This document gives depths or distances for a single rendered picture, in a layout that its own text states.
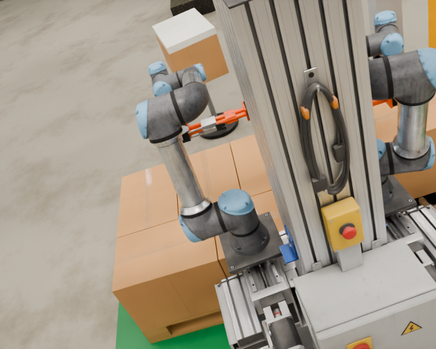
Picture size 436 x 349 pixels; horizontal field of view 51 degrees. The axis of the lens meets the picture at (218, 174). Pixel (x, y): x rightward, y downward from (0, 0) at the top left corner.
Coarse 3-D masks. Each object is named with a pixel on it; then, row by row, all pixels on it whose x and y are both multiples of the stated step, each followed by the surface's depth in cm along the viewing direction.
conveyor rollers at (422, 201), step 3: (435, 192) 226; (435, 195) 226; (417, 198) 227; (420, 198) 226; (423, 198) 225; (435, 198) 226; (417, 201) 227; (420, 201) 225; (423, 201) 224; (426, 201) 224; (417, 204) 227; (420, 204) 224; (423, 204) 223; (426, 204) 222; (429, 204) 222; (405, 210) 224
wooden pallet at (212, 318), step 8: (208, 312) 263; (216, 312) 275; (184, 320) 265; (192, 320) 276; (200, 320) 275; (208, 320) 273; (216, 320) 271; (152, 328) 266; (160, 328) 267; (168, 328) 270; (176, 328) 275; (184, 328) 274; (192, 328) 272; (200, 328) 272; (152, 336) 271; (160, 336) 272; (168, 336) 273; (176, 336) 274
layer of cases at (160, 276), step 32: (192, 160) 310; (224, 160) 299; (256, 160) 289; (128, 192) 305; (160, 192) 294; (256, 192) 266; (128, 224) 279; (160, 224) 271; (128, 256) 259; (160, 256) 251; (192, 256) 244; (224, 256) 237; (128, 288) 242; (160, 288) 245; (192, 288) 248; (160, 320) 262
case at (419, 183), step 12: (384, 108) 223; (396, 108) 220; (432, 108) 212; (384, 120) 216; (396, 120) 213; (432, 120) 206; (384, 132) 209; (396, 132) 207; (432, 132) 203; (432, 168) 216; (408, 180) 218; (420, 180) 219; (432, 180) 221; (408, 192) 223; (420, 192) 224; (432, 192) 225
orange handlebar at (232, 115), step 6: (372, 102) 183; (378, 102) 183; (240, 108) 209; (222, 114) 210; (228, 114) 208; (234, 114) 206; (240, 114) 206; (216, 120) 210; (222, 120) 206; (228, 120) 206; (234, 120) 207; (192, 126) 211; (198, 126) 211; (192, 132) 208; (198, 132) 208
